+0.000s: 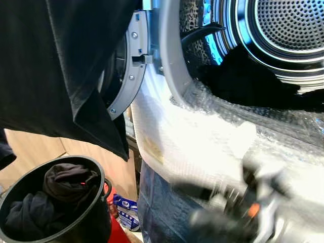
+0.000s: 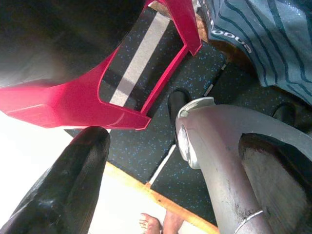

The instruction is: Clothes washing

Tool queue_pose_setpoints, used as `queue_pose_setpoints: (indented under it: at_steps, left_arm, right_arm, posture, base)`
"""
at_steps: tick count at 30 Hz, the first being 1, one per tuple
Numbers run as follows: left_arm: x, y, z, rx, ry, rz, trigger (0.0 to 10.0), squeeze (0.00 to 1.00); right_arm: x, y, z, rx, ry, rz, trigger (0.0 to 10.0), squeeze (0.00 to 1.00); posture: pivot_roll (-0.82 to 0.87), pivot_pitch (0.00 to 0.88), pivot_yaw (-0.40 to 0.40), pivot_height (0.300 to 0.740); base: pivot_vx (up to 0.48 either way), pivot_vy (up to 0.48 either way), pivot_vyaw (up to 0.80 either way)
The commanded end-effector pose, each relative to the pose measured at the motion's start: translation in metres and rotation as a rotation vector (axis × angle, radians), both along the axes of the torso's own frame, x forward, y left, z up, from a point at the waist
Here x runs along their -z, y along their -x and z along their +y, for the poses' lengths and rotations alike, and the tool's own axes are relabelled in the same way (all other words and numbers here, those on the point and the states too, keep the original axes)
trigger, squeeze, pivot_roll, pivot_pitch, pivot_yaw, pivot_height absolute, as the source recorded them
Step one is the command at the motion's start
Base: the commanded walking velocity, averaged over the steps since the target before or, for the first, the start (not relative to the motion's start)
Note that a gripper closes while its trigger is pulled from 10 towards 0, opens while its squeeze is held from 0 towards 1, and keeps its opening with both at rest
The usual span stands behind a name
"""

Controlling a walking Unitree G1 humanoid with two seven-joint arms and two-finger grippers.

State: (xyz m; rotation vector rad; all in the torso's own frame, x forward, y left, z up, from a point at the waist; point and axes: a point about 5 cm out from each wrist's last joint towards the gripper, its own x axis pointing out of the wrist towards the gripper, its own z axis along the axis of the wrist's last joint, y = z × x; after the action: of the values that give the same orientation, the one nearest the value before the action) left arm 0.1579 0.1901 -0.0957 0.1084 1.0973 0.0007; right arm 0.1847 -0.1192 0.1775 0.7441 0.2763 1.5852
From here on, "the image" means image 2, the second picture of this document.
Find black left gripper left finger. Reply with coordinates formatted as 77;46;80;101
0;125;111;234

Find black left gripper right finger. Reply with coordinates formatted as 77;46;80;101
240;133;312;234

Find black robot right foot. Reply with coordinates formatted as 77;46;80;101
272;103;312;134

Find black robot foot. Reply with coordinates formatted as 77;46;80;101
168;87;193;124
272;103;312;134

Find red plastic laundry basket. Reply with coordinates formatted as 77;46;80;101
0;0;203;131

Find wooden floor threshold strip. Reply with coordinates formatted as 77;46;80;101
104;162;220;234

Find person bare foot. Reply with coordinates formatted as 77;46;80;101
138;213;163;234
162;210;186;234

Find black robot left foot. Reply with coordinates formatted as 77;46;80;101
168;87;193;124

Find grey blue striped shorts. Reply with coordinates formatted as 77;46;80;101
197;0;312;105

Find white cable tie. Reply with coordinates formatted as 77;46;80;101
234;210;265;234

